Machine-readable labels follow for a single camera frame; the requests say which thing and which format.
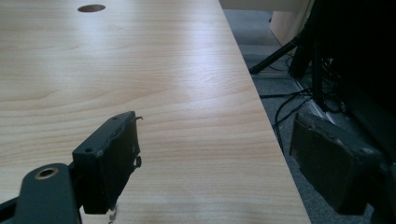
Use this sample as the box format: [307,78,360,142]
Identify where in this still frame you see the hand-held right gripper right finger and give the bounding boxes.
[289,111,386,217]

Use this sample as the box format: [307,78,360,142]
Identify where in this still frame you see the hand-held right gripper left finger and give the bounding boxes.
[72,110,144,216]

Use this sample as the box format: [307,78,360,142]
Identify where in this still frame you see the dark curtain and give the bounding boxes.
[311,0,396,153]

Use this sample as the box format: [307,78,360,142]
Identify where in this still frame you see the black metal floor stand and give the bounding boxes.
[248,0,330,111]

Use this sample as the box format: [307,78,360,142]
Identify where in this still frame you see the light wooden cabinet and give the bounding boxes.
[269,0,316,47]

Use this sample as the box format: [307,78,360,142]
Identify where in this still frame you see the black floor cables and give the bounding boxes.
[260,88,314,150]

